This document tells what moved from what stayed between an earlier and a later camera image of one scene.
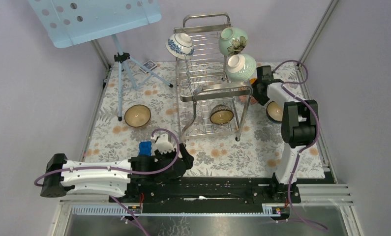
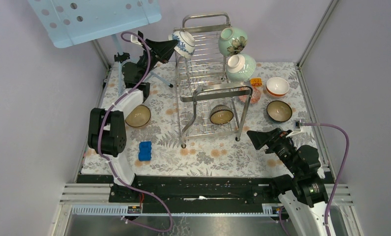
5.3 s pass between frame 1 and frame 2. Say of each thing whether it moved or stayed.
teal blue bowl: stayed
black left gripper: moved
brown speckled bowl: stayed
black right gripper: moved
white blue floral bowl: stayed
